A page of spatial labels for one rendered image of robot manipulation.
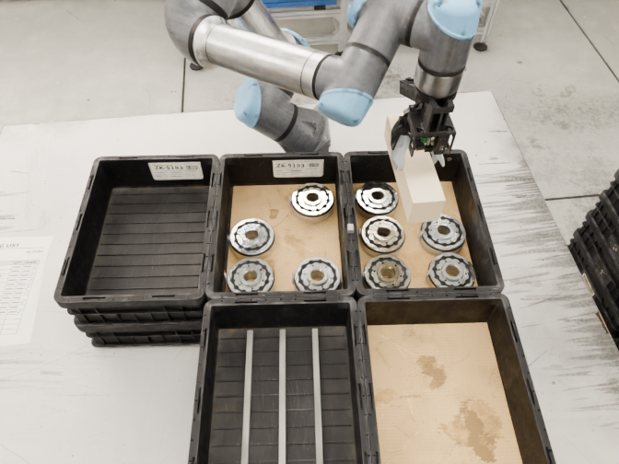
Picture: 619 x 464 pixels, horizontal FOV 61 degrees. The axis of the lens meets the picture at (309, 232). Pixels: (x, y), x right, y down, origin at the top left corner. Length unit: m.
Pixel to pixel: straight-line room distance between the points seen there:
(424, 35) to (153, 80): 2.43
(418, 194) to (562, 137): 2.02
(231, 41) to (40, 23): 2.95
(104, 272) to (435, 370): 0.75
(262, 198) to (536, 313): 0.73
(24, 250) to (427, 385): 1.07
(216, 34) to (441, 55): 0.40
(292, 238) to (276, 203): 0.12
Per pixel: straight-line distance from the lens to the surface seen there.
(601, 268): 2.08
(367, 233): 1.21
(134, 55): 3.35
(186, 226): 1.29
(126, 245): 1.30
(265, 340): 1.11
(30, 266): 1.52
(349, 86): 0.80
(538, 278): 1.45
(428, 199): 0.98
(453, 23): 0.81
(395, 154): 1.01
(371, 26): 0.83
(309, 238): 1.23
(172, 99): 2.97
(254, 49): 0.92
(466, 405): 1.10
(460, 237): 1.25
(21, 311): 1.46
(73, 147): 1.77
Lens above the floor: 1.83
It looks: 54 degrees down
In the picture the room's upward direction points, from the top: straight up
